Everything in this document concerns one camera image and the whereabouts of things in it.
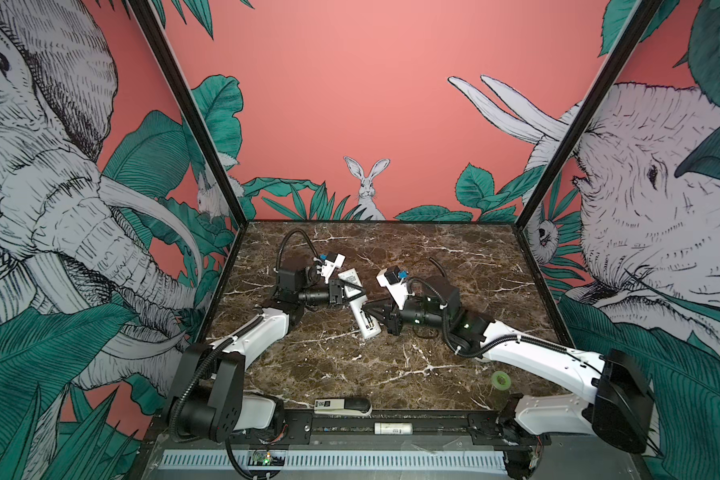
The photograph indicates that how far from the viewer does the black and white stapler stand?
747 millimetres

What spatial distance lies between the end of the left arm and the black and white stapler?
0.87 feet

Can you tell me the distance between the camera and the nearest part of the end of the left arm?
715 millimetres
